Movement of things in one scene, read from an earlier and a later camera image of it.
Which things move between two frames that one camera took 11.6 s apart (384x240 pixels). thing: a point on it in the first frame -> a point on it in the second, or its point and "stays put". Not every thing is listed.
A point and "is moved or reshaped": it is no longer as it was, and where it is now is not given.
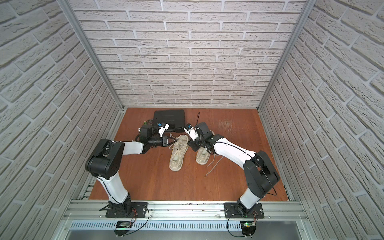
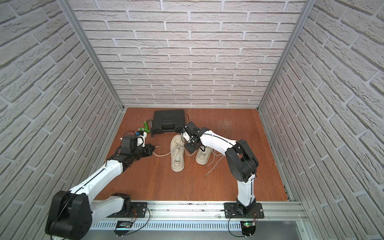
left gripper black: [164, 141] -> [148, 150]
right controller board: [248, 227] stays put
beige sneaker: [177, 158] is moved or reshaped
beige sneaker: [203, 156] stays put
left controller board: [122, 227] stays put
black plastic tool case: [174, 118] stays put
